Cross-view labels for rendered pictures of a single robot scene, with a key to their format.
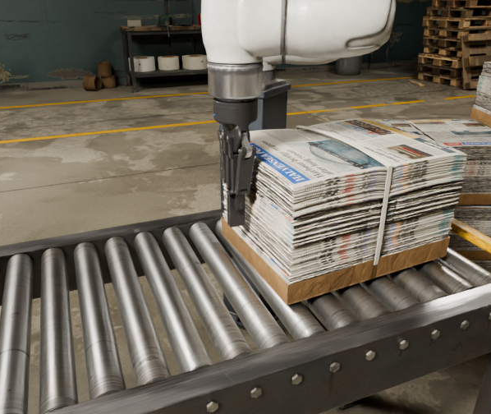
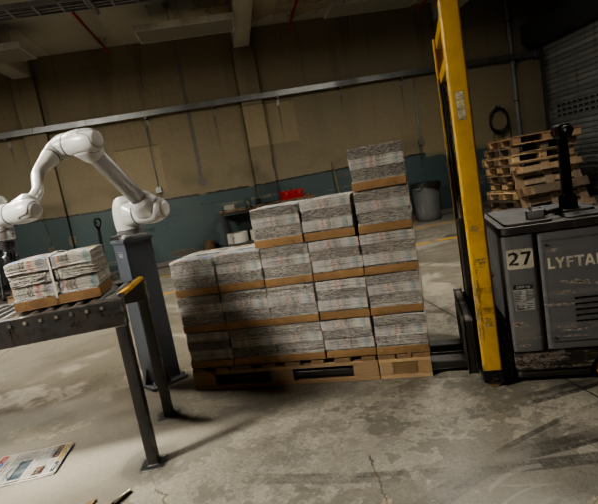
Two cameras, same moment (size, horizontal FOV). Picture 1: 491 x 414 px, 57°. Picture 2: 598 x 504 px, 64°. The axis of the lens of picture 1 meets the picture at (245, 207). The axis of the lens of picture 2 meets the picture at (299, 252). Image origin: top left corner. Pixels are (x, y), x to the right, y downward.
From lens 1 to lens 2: 2.20 m
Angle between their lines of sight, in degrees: 23
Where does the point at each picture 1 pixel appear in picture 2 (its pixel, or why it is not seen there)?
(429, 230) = (85, 283)
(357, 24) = (17, 212)
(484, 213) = (252, 294)
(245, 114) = (4, 245)
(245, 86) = (0, 236)
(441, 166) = (76, 256)
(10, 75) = not seen: hidden behind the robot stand
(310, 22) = (6, 214)
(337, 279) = (38, 303)
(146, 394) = not seen: outside the picture
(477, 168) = (238, 267)
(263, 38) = not seen: outside the picture
